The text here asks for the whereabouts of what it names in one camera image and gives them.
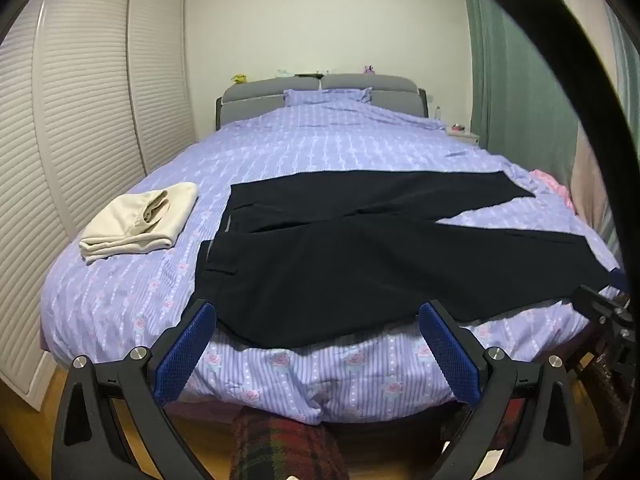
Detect purple pillow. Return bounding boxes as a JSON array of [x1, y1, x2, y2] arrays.
[[283, 87, 373, 107]]

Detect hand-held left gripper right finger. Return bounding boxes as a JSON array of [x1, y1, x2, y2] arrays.
[[417, 300, 586, 480]]

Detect grey bed headboard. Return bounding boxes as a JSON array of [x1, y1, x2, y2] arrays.
[[216, 74, 428, 128]]

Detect black pants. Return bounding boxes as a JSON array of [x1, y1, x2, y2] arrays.
[[192, 170, 626, 350]]

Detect green curtain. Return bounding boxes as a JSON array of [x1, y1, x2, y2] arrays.
[[460, 0, 640, 241]]

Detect folded beige garment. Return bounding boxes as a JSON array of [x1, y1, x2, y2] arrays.
[[79, 181, 200, 266]]

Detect beige curtain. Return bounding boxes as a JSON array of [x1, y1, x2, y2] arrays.
[[570, 125, 618, 246]]

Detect white louvred wardrobe door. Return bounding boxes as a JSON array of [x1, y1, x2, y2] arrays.
[[0, 0, 147, 411], [127, 0, 199, 176]]

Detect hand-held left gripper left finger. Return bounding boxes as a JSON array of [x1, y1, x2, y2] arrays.
[[50, 299, 218, 480]]

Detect black cable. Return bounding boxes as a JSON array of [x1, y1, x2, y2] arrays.
[[500, 0, 640, 281]]

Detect pink blanket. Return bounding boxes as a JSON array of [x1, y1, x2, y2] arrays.
[[530, 169, 577, 212]]

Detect white nightstand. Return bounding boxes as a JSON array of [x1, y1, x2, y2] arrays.
[[446, 127, 482, 148]]

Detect bed with purple floral cover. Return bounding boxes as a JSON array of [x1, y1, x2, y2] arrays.
[[39, 87, 626, 426]]

